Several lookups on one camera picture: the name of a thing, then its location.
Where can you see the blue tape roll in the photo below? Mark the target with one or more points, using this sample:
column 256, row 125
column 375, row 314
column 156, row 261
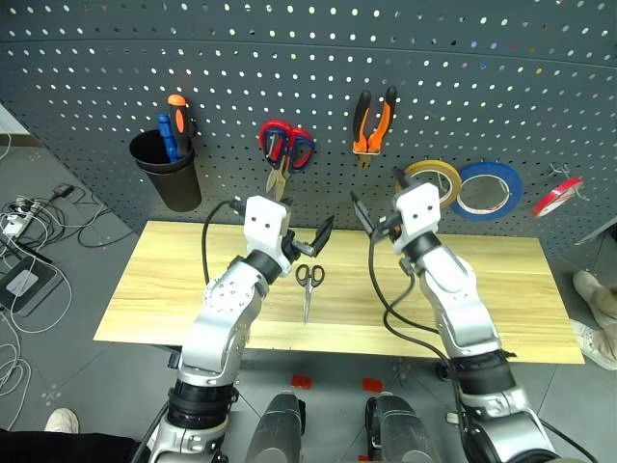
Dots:
column 487, row 167

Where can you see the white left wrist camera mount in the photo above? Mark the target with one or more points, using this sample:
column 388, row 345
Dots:
column 262, row 226

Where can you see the dark glossy rounded shape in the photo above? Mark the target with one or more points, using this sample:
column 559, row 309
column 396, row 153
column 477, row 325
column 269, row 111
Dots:
column 397, row 431
column 277, row 429

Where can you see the black box with grey label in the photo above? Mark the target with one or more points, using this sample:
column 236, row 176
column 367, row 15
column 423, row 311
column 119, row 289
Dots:
column 41, row 289

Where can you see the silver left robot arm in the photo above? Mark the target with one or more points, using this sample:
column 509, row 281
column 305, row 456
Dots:
column 219, row 318

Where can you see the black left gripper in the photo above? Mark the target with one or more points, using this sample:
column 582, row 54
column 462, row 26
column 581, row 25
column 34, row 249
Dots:
column 298, row 245

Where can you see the red and blue scissors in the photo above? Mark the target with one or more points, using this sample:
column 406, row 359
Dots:
column 276, row 183

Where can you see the grey perforated metal pegboard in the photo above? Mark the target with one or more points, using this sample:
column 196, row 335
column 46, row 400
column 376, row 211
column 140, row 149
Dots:
column 308, row 62

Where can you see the black power adapter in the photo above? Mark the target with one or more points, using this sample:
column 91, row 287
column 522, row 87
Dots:
column 62, row 191

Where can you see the white power strip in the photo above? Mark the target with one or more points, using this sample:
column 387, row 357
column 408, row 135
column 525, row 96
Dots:
column 14, row 224

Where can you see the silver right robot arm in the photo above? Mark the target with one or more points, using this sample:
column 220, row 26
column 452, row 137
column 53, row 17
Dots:
column 458, row 299

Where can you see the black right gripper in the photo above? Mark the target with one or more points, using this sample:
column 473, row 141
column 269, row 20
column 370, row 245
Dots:
column 389, row 226

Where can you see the red floor marker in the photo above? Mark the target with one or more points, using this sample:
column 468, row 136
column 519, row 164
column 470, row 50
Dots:
column 302, row 382
column 372, row 385

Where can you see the metal pegboard hook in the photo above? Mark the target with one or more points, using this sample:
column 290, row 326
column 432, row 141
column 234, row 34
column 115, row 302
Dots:
column 559, row 170

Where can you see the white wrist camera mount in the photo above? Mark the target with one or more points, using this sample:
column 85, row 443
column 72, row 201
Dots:
column 262, row 226
column 418, row 207

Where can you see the red tape roll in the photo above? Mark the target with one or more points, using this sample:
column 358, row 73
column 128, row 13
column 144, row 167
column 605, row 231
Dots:
column 554, row 194

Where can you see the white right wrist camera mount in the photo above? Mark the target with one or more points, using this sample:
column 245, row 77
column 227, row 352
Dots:
column 418, row 207

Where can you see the orange and black screwdriver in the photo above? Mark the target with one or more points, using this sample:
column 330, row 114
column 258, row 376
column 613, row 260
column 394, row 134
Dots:
column 179, row 120

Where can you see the orange and black pliers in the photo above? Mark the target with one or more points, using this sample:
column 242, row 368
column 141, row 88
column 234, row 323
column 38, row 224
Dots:
column 361, row 120

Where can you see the black plastic cup holder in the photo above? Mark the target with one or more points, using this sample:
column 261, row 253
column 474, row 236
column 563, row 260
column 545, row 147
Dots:
column 174, row 188

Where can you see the white shoe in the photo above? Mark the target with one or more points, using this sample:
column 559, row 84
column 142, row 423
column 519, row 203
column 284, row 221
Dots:
column 585, row 284
column 585, row 340
column 61, row 420

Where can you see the yellow tape roll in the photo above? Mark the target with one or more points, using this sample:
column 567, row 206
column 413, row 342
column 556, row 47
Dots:
column 429, row 165

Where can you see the black trousers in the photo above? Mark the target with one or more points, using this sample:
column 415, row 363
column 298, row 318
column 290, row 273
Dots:
column 62, row 448

